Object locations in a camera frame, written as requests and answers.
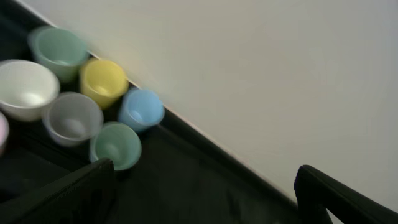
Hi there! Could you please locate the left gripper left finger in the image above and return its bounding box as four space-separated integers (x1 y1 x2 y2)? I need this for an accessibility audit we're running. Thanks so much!
0 157 118 224

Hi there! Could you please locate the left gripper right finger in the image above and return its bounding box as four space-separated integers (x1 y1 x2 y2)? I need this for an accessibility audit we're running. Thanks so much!
293 164 398 224

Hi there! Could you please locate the green cup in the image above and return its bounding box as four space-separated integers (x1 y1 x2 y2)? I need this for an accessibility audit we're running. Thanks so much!
27 26 90 84
89 121 142 172

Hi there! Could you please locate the black tray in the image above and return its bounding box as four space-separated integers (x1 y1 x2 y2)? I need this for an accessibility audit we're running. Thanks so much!
0 18 169 200

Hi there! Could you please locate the grey cup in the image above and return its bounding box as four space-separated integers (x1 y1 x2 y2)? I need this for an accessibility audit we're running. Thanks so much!
42 91 104 147

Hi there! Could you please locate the pink cup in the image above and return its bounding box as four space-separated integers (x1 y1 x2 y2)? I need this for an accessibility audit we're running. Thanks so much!
0 111 10 156

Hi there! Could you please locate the blue cup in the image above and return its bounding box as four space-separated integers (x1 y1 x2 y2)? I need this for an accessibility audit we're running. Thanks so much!
117 88 165 134

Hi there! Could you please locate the white cup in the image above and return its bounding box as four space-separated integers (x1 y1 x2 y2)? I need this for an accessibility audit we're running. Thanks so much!
0 58 61 123

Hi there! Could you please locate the yellow cup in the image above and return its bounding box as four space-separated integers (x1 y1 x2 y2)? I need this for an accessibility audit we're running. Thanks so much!
78 57 130 110

